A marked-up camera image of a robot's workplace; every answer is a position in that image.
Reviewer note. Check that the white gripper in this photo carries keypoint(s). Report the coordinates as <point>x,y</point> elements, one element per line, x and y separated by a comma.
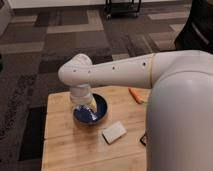
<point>83,96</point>

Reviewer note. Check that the orange pepper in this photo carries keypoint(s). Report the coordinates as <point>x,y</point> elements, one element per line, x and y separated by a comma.
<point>136,95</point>

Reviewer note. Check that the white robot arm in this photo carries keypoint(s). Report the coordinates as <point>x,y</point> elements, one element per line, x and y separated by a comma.
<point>179,119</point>

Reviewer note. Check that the dark blue ceramic bowl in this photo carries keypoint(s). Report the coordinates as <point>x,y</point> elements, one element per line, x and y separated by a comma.
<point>102,108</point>

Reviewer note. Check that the white rectangular sponge block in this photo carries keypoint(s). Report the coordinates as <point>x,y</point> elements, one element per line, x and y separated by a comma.
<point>114,132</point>

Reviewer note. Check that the black wheeled cart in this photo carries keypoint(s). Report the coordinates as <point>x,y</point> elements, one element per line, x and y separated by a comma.
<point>122,8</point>

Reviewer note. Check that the black office chair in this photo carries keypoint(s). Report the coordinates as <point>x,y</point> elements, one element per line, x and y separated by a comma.
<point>197,33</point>

